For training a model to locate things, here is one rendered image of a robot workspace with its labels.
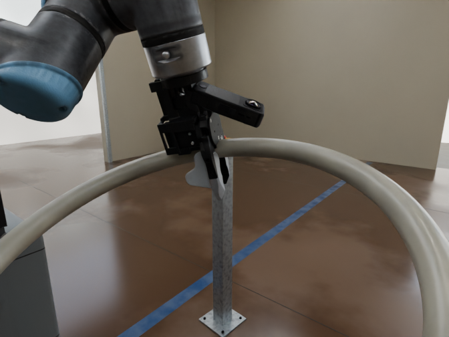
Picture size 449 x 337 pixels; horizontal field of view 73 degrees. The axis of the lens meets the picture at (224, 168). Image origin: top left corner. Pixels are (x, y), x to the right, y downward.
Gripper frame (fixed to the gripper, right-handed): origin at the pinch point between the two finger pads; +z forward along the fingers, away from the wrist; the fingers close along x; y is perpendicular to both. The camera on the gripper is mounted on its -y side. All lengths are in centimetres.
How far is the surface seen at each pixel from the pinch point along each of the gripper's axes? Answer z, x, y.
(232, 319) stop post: 133, -66, 36
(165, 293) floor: 130, -82, 84
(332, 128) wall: 225, -547, -77
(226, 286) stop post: 108, -69, 35
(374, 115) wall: 199, -521, -147
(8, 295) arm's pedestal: 39, -8, 84
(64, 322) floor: 113, -49, 131
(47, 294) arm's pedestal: 49, -16, 80
